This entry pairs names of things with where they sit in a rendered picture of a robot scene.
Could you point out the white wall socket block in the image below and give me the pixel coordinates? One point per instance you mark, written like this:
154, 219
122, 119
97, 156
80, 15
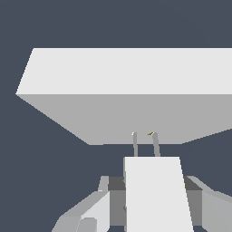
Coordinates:
136, 90

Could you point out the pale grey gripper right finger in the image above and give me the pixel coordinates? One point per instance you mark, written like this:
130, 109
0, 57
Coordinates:
208, 208

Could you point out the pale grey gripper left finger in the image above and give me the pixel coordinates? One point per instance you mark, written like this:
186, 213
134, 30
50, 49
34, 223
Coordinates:
93, 208

